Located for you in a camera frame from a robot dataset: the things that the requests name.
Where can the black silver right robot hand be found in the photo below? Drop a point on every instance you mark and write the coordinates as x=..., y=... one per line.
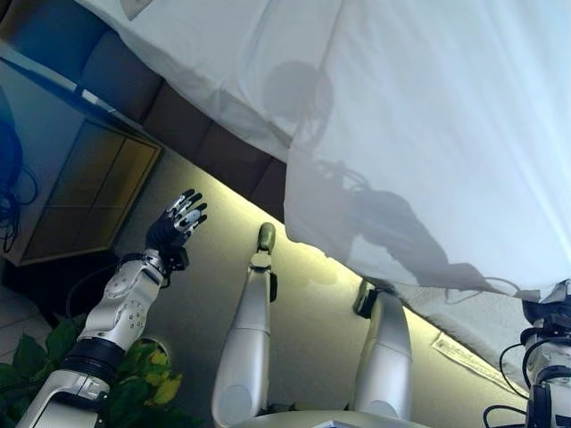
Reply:
x=553, y=307

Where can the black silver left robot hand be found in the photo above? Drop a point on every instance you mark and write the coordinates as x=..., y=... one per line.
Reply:
x=167, y=232

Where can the white duvet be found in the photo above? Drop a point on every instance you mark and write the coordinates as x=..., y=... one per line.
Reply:
x=446, y=111

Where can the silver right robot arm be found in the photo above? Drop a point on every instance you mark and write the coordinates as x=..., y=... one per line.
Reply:
x=551, y=365

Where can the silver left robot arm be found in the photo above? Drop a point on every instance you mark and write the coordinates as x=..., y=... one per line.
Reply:
x=111, y=321

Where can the wooden nightstand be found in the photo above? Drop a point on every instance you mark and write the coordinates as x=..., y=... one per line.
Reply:
x=89, y=187

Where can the white care label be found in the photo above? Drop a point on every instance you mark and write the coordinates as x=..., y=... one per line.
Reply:
x=459, y=354

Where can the white plant pot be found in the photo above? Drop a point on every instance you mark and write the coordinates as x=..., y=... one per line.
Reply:
x=156, y=347

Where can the silver left robot leg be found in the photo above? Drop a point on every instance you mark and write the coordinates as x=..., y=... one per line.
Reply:
x=250, y=321

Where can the silver robot leg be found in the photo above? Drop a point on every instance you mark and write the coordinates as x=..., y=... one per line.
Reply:
x=250, y=321
x=388, y=348

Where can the black floor box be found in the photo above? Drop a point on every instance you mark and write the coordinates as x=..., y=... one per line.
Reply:
x=44, y=290

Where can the LED light strip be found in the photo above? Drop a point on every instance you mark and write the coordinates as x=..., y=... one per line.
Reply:
x=312, y=249

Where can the green leafy plant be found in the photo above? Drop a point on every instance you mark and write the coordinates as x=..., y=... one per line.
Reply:
x=129, y=388

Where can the silver right robot leg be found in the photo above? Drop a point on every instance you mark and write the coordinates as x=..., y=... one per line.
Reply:
x=388, y=348

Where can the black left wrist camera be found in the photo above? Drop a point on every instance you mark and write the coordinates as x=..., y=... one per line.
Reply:
x=179, y=259

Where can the brown upholstered bed frame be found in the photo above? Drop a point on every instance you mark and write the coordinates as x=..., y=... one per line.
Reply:
x=134, y=84

